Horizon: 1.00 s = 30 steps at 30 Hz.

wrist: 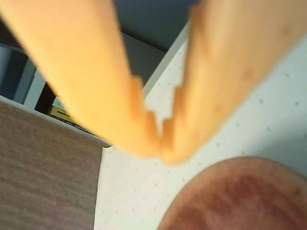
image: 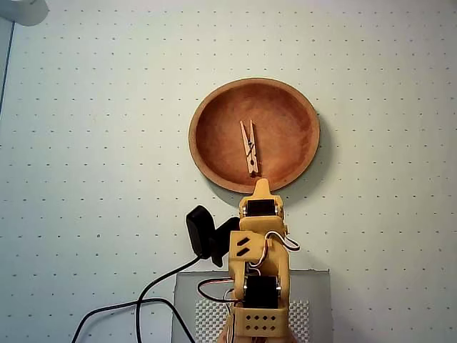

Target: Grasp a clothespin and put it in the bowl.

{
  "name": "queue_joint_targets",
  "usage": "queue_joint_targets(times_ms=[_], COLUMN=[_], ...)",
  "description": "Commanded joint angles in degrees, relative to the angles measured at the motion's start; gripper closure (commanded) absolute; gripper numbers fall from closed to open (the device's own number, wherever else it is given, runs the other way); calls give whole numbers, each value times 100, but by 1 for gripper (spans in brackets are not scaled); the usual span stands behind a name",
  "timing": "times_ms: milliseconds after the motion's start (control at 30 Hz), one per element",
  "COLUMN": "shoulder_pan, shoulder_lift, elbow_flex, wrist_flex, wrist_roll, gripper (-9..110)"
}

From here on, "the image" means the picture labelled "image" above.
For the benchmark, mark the yellow gripper, black servo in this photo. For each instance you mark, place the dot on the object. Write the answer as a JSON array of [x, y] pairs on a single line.
[[259, 208]]

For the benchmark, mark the wooden clothespin with metal spring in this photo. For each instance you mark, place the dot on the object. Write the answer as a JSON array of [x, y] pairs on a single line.
[[251, 157]]

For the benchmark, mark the round brown wooden bowl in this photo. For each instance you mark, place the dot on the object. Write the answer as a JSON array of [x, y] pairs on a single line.
[[285, 125]]

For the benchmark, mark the white mesh anti-slip mat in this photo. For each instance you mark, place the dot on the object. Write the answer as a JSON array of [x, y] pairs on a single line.
[[300, 321]]

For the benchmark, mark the white rounded object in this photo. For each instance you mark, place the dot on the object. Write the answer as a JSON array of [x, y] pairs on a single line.
[[25, 10]]

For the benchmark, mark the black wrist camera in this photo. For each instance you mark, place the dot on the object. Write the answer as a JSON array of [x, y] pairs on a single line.
[[198, 228]]

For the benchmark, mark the grey base plate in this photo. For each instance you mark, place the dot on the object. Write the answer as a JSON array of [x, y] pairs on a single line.
[[310, 286]]

